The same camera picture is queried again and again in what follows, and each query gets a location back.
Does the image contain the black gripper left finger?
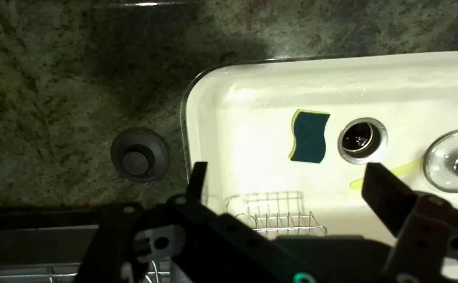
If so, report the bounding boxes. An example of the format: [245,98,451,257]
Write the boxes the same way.
[75,161,317,283]

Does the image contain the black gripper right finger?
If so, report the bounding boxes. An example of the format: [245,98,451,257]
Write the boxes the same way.
[361,162,458,283]

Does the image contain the green and yellow sponge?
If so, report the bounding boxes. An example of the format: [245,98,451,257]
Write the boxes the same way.
[289,109,333,165]

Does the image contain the metal sink drain opening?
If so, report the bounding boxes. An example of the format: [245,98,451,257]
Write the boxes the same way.
[338,117,391,165]

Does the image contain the metal sink strainer lid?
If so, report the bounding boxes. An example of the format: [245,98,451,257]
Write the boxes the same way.
[423,129,458,194]

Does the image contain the white ceramic sink basin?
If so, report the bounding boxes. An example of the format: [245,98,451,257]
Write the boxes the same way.
[180,49,458,283]

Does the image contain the yellow dish brush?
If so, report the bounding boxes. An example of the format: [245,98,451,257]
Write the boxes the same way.
[349,159,427,192]

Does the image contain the stainless steel dish rack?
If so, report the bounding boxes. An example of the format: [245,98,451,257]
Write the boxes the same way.
[0,206,180,283]

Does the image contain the metal wire sponge holder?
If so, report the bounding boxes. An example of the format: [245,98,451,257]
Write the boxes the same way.
[226,189,330,241]

